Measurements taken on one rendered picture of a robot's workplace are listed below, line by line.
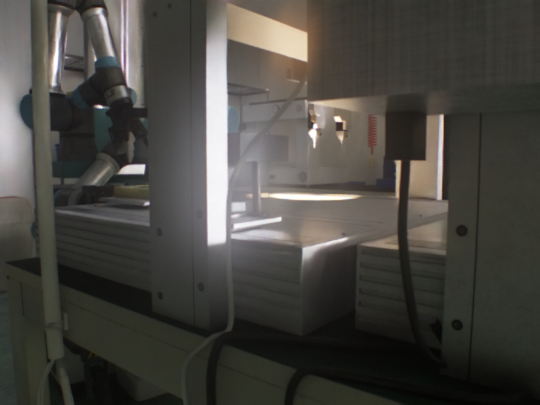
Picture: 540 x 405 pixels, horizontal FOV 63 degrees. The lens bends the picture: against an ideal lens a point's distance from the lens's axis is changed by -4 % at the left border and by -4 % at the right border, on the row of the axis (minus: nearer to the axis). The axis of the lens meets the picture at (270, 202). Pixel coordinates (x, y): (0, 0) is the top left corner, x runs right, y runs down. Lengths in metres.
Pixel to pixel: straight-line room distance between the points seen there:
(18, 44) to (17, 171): 1.03
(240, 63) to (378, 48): 5.55
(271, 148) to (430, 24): 0.37
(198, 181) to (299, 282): 0.16
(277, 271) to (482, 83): 0.31
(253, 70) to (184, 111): 5.47
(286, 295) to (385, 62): 0.29
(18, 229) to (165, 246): 3.23
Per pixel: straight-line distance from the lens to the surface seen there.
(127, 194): 0.97
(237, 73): 5.78
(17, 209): 3.77
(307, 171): 3.48
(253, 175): 0.61
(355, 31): 0.32
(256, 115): 3.82
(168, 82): 0.57
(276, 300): 0.51
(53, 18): 1.70
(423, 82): 0.29
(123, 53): 2.09
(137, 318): 0.64
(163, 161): 0.57
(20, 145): 4.18
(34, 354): 1.01
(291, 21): 0.66
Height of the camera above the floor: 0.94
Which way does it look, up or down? 5 degrees down
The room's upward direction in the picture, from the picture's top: straight up
